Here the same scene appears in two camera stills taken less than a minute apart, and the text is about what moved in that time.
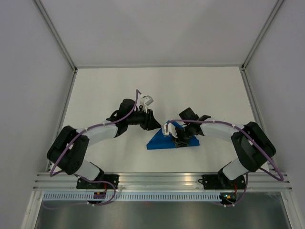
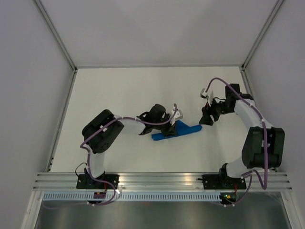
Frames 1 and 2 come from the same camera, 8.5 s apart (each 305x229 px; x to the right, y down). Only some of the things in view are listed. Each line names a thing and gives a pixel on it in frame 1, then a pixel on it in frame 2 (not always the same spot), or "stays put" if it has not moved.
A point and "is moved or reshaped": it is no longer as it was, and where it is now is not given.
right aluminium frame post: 274,11 stays put
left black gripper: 149,122 to 170,131
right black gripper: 178,141 to 207,111
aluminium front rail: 260,181 stays put
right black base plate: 221,182 stays put
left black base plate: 83,183 stays put
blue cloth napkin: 160,140 is moved or reshaped
